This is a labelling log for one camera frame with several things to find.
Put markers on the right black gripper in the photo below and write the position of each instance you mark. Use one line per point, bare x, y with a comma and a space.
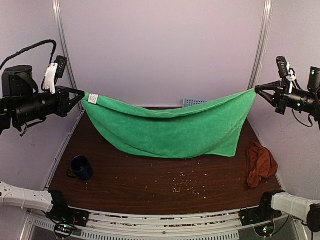
277, 86

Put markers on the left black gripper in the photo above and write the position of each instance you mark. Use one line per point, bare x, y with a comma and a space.
64, 105

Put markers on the green towel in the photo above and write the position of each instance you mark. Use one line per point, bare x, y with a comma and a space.
211, 128

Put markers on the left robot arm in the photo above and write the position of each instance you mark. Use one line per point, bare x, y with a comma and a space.
18, 84

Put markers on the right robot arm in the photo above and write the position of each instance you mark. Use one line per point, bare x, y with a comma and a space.
306, 210

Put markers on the brown towel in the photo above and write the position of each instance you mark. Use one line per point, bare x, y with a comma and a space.
260, 164

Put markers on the dark blue mug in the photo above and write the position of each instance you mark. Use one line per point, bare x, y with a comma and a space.
80, 169

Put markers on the light blue plastic basket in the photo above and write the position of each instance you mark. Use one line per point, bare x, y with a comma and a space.
187, 102

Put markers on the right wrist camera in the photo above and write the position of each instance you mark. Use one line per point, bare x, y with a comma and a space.
287, 74

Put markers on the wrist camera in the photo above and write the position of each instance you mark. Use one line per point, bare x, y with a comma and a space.
54, 71
287, 74

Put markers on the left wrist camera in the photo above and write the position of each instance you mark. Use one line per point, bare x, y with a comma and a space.
54, 71

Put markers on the right aluminium frame post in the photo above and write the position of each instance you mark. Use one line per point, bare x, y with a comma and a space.
262, 43

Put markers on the aluminium frame post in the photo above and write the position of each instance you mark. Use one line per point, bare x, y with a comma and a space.
262, 43
63, 42

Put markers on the left aluminium frame post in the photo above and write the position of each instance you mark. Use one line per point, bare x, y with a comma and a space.
63, 42

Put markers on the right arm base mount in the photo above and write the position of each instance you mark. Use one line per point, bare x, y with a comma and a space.
256, 215

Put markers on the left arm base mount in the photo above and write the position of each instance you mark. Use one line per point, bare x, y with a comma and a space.
71, 216

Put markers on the aluminium front rail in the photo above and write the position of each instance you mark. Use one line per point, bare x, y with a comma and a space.
221, 225

